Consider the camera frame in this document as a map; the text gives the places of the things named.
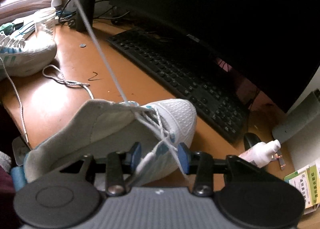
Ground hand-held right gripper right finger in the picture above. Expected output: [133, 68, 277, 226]
[178, 143, 275, 196]

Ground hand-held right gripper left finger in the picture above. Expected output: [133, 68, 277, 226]
[60, 143, 142, 196]

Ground white mesh sneaker blue stripes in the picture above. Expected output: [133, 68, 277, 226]
[24, 98, 198, 187]

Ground white shoelace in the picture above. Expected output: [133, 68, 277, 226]
[74, 0, 189, 177]
[5, 65, 94, 144]

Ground black thermos bottle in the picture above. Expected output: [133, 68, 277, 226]
[75, 0, 98, 32]

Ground clear glass jar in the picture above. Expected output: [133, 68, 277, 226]
[34, 7, 57, 42]

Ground black computer mouse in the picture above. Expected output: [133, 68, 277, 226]
[244, 133, 269, 169]

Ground white spray bottle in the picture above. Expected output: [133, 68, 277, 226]
[238, 139, 282, 169]

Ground black keyboard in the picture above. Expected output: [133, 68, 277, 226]
[107, 28, 250, 144]

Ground white sneaker with green stripes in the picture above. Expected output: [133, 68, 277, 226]
[0, 10, 57, 80]

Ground silver blister pill pack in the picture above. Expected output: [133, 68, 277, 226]
[271, 150, 287, 171]

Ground green medicine box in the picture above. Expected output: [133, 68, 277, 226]
[284, 164, 320, 207]

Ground grey thermos bottle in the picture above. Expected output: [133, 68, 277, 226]
[272, 89, 320, 143]

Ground person's maroon clothing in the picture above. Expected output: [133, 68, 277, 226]
[0, 166, 20, 229]

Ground black computer monitor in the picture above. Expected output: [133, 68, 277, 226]
[109, 0, 320, 114]

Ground black cable bundle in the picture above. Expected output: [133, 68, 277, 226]
[95, 0, 130, 25]

